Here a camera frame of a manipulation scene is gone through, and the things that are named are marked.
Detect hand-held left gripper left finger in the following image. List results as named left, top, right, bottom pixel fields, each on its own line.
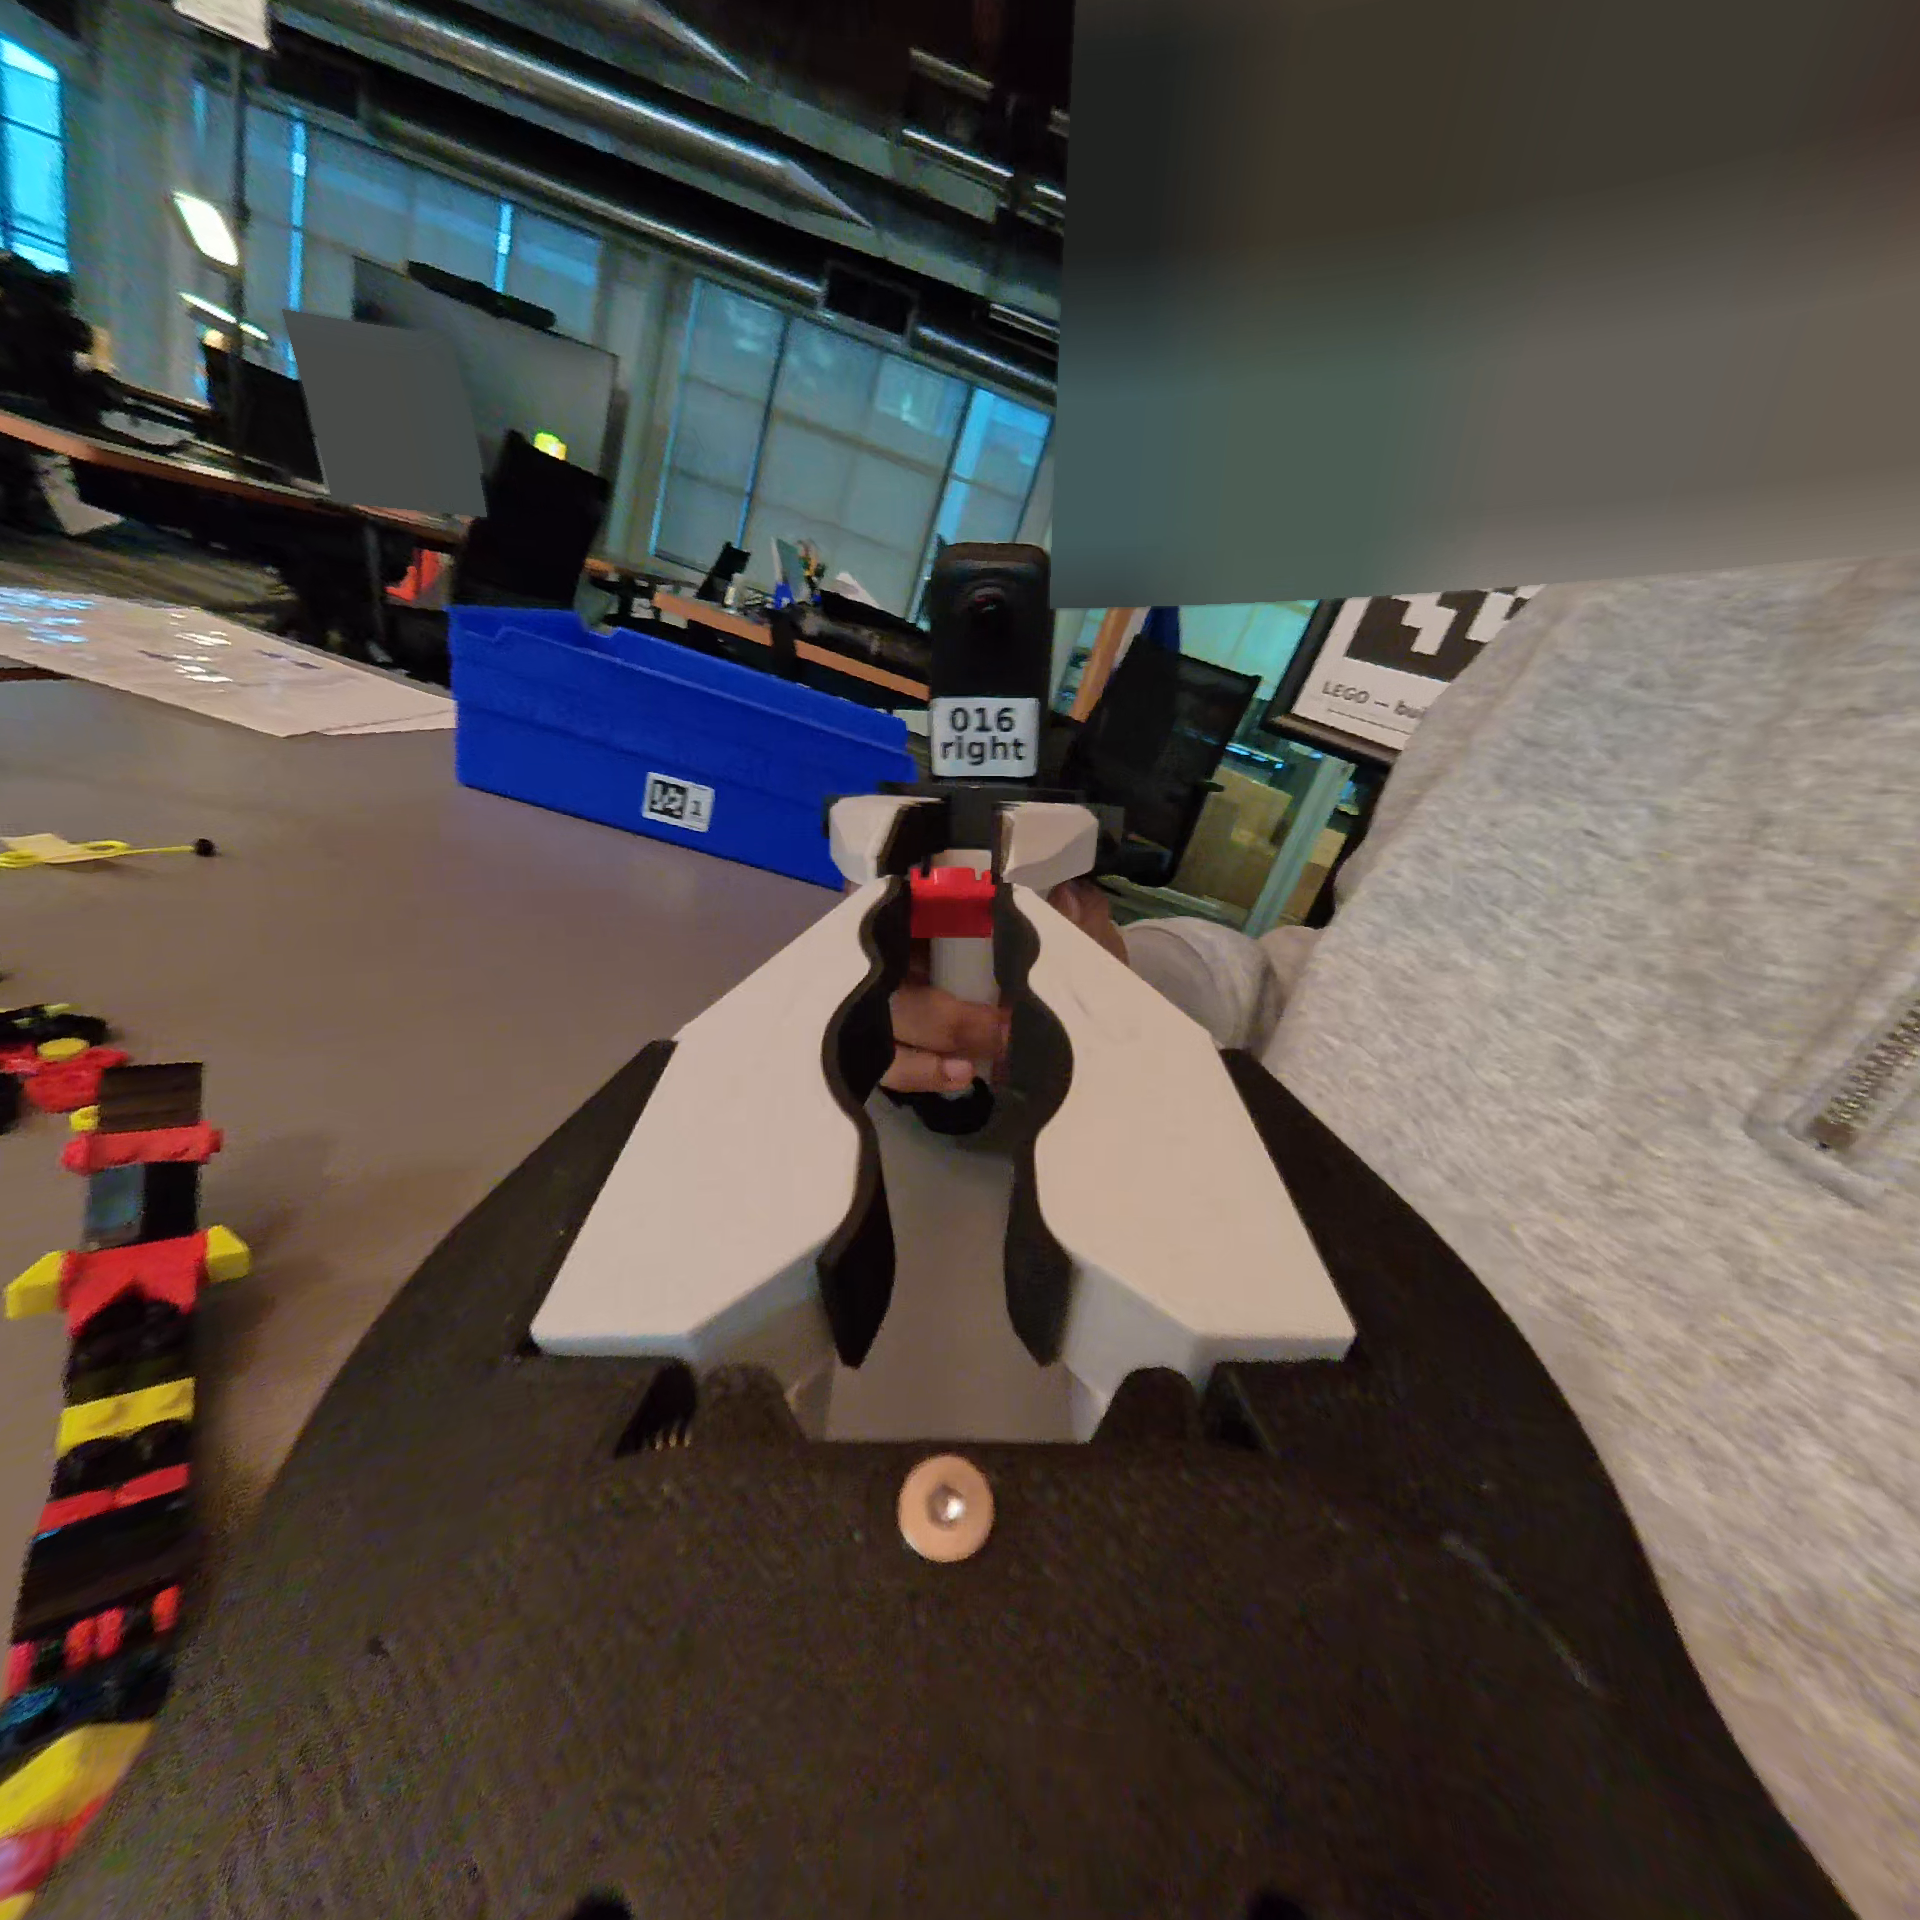
left=527, top=866, right=916, bottom=1446

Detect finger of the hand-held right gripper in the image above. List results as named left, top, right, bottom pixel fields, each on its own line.
left=828, top=793, right=940, bottom=891
left=1000, top=803, right=1121, bottom=891

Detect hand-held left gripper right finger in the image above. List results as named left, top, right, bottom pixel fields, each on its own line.
left=989, top=877, right=1358, bottom=1446

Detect red lego brick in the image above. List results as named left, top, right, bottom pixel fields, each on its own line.
left=907, top=862, right=1003, bottom=942

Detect black red yellow lego build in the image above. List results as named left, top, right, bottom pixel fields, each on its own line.
left=0, top=1057, right=253, bottom=1897

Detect person's right forearm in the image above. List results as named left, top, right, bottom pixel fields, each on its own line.
left=1118, top=916, right=1326, bottom=1055

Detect small red black lego assembly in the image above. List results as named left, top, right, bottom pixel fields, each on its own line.
left=0, top=1002, right=135, bottom=1130

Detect yellow lego rod piece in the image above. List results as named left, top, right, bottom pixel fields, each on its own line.
left=0, top=836, right=220, bottom=873

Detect person's right hand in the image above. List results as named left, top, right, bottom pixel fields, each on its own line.
left=881, top=883, right=1128, bottom=1101

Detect black office chair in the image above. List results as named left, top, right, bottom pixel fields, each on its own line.
left=458, top=431, right=611, bottom=619
left=1072, top=636, right=1264, bottom=891

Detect cluttered wooden desk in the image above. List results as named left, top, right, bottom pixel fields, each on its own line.
left=586, top=537, right=935, bottom=709

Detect large blue plastic bin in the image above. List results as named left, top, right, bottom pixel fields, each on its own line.
left=446, top=603, right=916, bottom=891

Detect framed marker sign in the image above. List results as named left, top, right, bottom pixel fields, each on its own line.
left=1264, top=588, right=1547, bottom=759

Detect grey hooded sweatshirt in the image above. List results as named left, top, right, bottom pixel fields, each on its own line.
left=1257, top=553, right=1920, bottom=1920

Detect white printed paper sheets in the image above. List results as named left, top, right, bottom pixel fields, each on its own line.
left=0, top=585, right=462, bottom=738

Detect long wooden desk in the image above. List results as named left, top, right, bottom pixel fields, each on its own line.
left=0, top=403, right=470, bottom=550

